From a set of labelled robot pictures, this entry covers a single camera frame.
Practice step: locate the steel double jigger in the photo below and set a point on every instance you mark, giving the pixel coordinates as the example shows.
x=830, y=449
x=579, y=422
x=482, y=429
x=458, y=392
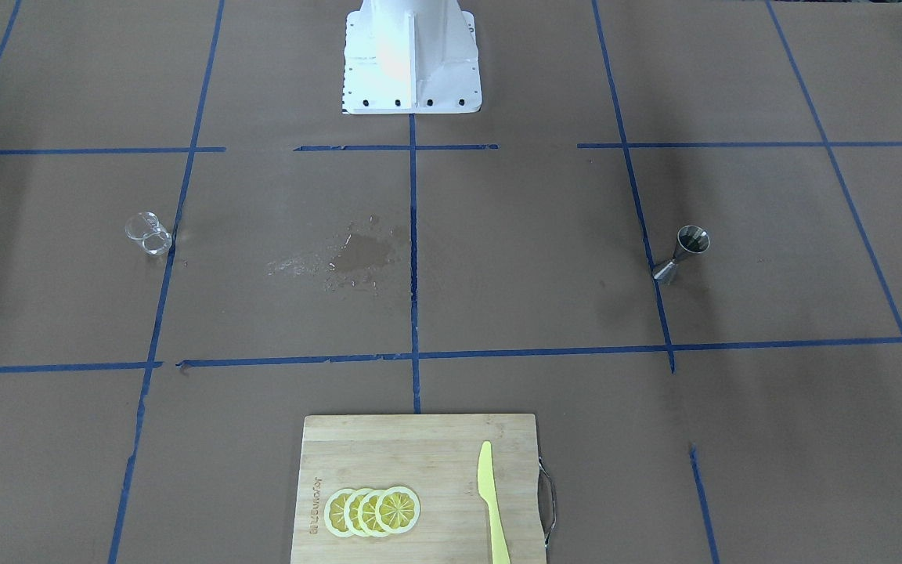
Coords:
x=690, y=241

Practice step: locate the small clear glass beaker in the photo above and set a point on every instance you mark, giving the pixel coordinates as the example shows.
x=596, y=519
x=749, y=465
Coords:
x=147, y=232

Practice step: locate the bamboo cutting board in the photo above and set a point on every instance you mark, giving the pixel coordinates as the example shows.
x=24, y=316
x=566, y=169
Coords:
x=445, y=488

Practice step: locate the yellow plastic knife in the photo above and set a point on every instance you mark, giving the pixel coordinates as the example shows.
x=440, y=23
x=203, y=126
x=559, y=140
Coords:
x=487, y=491

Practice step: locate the lemon slice farthest from knife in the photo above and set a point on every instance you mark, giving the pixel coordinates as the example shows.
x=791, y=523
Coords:
x=336, y=513

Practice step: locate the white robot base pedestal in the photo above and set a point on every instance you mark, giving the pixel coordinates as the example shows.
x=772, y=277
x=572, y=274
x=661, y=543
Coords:
x=411, y=57

